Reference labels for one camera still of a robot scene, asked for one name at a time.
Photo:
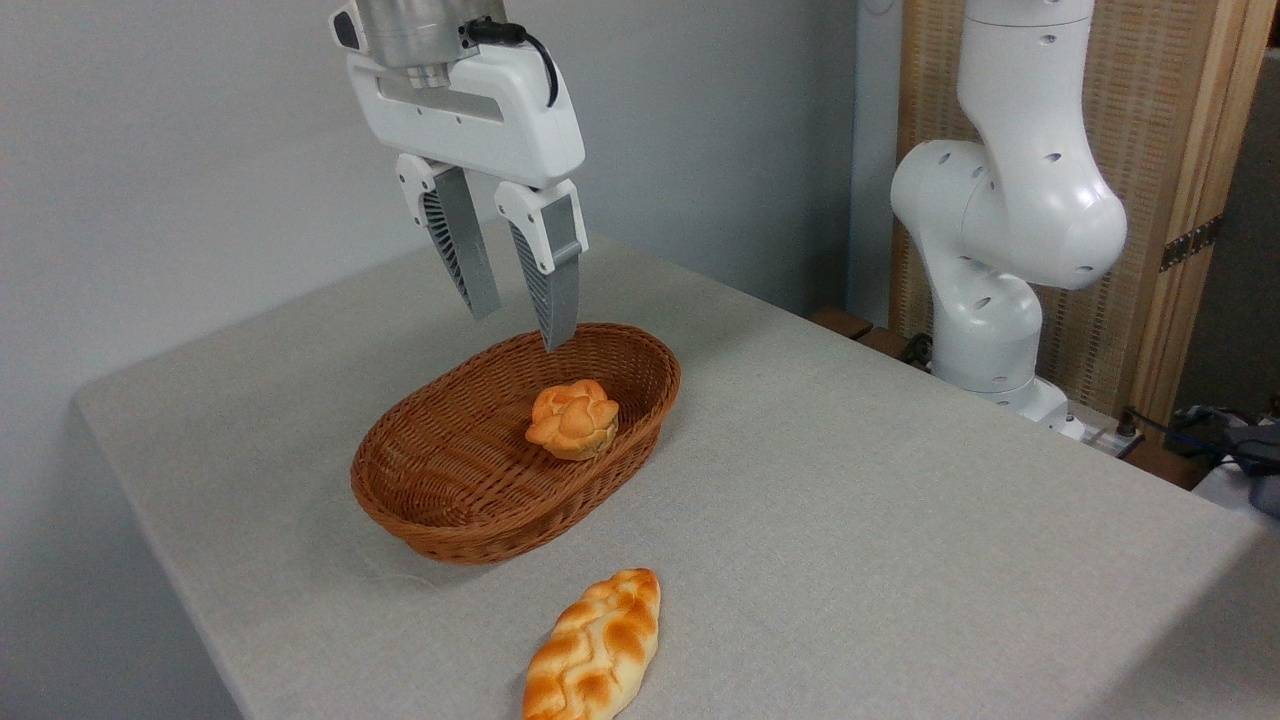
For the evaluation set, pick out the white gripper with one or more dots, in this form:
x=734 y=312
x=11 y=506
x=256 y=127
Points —
x=500 y=115

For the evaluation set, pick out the round knotted bread roll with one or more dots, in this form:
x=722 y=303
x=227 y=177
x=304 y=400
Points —
x=572 y=420

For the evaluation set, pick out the long braided bread loaf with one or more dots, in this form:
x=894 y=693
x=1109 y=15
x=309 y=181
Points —
x=598 y=650

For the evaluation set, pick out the brown wicker basket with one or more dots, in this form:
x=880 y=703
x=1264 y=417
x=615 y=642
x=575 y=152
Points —
x=470 y=470

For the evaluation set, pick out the wooden rattan screen panel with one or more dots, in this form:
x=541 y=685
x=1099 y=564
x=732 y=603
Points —
x=1150 y=100

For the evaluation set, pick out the metal screen hinge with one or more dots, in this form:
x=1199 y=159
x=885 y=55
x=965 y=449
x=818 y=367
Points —
x=1188 y=243

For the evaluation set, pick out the dark grey cloth bundle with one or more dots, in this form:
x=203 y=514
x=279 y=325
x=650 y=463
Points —
x=1250 y=450

